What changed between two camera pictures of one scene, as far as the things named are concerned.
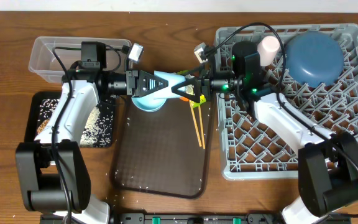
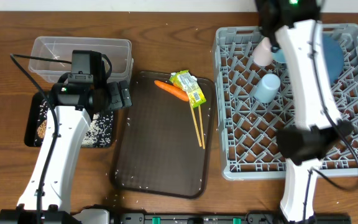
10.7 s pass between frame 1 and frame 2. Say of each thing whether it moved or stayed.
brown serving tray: stayed
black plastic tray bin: stayed
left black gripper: moved
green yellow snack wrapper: stayed
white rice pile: stayed
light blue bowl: moved
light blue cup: moved
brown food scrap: stayed
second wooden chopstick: stayed
